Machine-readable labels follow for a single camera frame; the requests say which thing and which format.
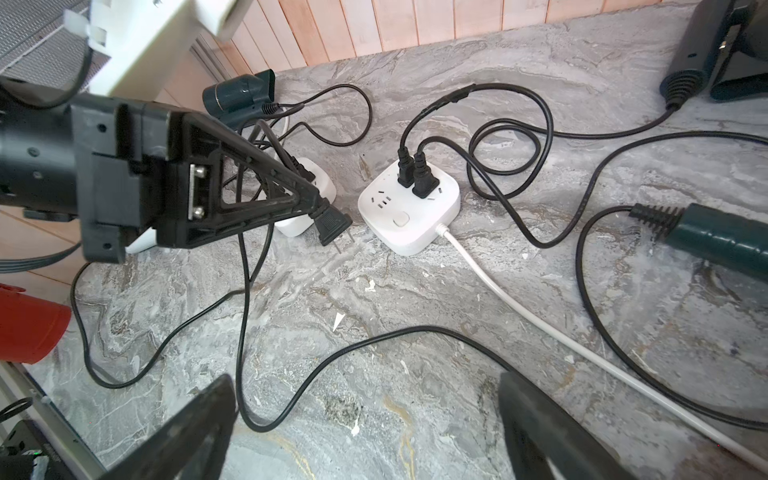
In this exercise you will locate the dark green unfolded hair dryer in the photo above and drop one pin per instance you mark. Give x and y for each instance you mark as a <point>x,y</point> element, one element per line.
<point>726,239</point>

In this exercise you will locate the dark green dryer far right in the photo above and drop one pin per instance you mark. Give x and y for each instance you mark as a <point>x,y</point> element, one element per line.
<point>723,51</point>

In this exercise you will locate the white square power strip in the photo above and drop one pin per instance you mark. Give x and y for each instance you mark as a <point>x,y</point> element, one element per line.
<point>322,182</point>
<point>405,223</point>

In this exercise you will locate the dark green folded hair dryer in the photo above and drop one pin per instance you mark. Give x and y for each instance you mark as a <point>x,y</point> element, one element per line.
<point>236,101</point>

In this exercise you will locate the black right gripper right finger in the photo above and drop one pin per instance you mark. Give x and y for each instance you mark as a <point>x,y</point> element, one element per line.
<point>542,438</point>

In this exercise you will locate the white wire mesh shelf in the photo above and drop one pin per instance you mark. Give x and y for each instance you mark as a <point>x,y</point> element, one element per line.
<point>35,46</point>

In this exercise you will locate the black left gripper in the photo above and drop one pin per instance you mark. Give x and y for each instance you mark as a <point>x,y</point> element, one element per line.
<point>145,164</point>

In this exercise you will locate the white square power strip right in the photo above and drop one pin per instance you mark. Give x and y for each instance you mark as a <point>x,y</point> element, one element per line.
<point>405,223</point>

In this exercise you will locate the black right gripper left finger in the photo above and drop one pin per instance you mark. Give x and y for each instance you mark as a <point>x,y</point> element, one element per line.
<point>191,445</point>

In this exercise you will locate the white square power strip left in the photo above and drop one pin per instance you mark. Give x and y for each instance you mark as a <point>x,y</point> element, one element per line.
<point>322,182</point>

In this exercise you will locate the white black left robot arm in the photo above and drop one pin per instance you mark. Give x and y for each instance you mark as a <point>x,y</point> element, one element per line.
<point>37,161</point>

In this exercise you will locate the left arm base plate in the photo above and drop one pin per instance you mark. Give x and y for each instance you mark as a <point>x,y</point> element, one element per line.
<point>37,440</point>

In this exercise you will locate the red pencil cup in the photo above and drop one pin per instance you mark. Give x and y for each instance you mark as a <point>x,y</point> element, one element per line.
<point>30,327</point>

